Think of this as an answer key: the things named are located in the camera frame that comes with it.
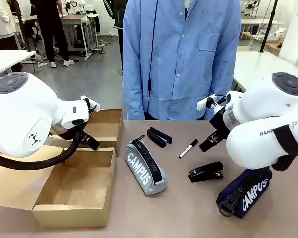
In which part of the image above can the bystander in white coat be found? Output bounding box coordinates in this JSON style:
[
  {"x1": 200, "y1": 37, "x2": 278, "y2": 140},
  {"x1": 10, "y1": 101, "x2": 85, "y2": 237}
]
[{"x1": 0, "y1": 0, "x2": 23, "y2": 51}]

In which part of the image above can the person's left forearm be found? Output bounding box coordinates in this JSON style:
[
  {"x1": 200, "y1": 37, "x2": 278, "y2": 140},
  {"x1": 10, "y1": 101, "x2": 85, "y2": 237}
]
[{"x1": 210, "y1": 57, "x2": 240, "y2": 99}]

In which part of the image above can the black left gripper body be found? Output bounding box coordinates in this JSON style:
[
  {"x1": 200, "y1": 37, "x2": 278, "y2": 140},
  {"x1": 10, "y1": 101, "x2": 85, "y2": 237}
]
[{"x1": 55, "y1": 120, "x2": 90, "y2": 143}]

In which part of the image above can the navy Campus pencil case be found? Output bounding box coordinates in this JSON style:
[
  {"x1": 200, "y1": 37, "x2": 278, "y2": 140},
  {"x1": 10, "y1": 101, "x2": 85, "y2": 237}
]
[{"x1": 216, "y1": 167, "x2": 274, "y2": 220}]

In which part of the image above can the black strap and cable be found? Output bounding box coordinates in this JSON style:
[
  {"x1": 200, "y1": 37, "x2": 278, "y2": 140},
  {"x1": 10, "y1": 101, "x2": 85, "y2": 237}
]
[{"x1": 271, "y1": 124, "x2": 298, "y2": 172}]

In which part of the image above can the black stapler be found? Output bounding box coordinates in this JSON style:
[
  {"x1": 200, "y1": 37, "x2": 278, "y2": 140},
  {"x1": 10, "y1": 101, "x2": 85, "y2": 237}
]
[
  {"x1": 188, "y1": 161, "x2": 224, "y2": 184},
  {"x1": 146, "y1": 126, "x2": 173, "y2": 149}
]

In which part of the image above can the person's right forearm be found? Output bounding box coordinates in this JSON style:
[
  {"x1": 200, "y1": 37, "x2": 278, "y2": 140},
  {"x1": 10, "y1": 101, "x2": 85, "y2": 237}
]
[{"x1": 122, "y1": 66, "x2": 149, "y2": 121}]

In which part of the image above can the white table behind robot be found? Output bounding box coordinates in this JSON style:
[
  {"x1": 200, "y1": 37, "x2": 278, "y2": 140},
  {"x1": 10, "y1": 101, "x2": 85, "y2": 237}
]
[{"x1": 232, "y1": 50, "x2": 298, "y2": 93}]

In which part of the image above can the thin black cord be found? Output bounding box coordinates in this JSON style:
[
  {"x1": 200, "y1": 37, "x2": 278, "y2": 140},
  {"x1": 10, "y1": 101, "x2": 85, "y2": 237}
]
[{"x1": 147, "y1": 0, "x2": 160, "y2": 118}]

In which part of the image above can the bystander in black jacket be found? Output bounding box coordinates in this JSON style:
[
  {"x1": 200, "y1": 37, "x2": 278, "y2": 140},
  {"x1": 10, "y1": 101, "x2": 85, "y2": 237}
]
[{"x1": 103, "y1": 0, "x2": 129, "y2": 76}]

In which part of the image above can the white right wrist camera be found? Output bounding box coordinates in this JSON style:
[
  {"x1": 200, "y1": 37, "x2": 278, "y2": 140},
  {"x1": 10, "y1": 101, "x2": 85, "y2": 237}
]
[{"x1": 196, "y1": 94, "x2": 227, "y2": 111}]

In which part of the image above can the white side table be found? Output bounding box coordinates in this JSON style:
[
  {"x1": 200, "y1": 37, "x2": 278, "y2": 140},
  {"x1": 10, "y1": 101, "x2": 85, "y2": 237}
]
[{"x1": 0, "y1": 50, "x2": 38, "y2": 80}]

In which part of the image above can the grey Campus pencil case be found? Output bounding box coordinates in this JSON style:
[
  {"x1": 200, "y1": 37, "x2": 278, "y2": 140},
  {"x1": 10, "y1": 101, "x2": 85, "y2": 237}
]
[{"x1": 125, "y1": 134, "x2": 168, "y2": 197}]

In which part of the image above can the wooden background table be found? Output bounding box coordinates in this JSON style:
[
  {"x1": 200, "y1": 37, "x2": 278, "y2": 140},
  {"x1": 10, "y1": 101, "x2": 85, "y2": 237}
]
[{"x1": 241, "y1": 30, "x2": 282, "y2": 53}]

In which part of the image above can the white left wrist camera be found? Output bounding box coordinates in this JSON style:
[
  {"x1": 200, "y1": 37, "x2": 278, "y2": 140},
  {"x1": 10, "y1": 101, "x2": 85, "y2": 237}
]
[{"x1": 80, "y1": 95, "x2": 101, "y2": 113}]

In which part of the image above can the brown-topped background table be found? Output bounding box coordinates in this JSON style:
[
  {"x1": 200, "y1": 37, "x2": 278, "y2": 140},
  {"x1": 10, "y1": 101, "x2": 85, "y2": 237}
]
[{"x1": 60, "y1": 14, "x2": 93, "y2": 62}]

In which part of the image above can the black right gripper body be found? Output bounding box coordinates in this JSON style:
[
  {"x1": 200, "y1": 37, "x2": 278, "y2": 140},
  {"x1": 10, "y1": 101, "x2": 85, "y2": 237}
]
[{"x1": 208, "y1": 108, "x2": 235, "y2": 139}]

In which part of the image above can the white marker black cap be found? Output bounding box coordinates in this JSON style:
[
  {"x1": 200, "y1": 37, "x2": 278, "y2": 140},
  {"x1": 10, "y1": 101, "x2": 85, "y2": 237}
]
[{"x1": 178, "y1": 139, "x2": 199, "y2": 160}]

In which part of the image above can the bystander in black clothes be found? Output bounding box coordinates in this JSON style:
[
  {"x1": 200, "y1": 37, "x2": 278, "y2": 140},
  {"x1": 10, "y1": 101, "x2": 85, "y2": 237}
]
[{"x1": 29, "y1": 0, "x2": 75, "y2": 68}]

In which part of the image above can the large cardboard box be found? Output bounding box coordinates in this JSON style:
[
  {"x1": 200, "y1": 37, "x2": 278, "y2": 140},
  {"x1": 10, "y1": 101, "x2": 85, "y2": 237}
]
[{"x1": 0, "y1": 143, "x2": 118, "y2": 229}]

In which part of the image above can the person in blue shirt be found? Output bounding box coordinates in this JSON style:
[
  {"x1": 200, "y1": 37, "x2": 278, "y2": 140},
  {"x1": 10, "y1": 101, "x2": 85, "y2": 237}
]
[{"x1": 122, "y1": 0, "x2": 242, "y2": 121}]

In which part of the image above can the black braided cable sleeve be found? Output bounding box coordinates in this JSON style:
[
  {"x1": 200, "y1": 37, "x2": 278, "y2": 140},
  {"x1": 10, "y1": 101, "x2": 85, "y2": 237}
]
[{"x1": 0, "y1": 128, "x2": 82, "y2": 171}]

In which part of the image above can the small cardboard box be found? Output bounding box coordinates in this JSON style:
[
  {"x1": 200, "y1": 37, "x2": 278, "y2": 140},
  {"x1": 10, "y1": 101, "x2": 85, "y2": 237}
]
[{"x1": 52, "y1": 108, "x2": 124, "y2": 158}]

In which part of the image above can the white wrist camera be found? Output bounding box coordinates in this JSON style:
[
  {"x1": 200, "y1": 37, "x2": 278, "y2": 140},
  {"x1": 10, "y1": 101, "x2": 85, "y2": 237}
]
[
  {"x1": 196, "y1": 94, "x2": 227, "y2": 111},
  {"x1": 80, "y1": 95, "x2": 101, "y2": 113}
]

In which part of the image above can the black tripod pole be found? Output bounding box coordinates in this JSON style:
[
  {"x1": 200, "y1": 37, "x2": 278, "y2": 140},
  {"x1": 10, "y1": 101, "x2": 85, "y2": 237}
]
[{"x1": 259, "y1": 0, "x2": 279, "y2": 53}]

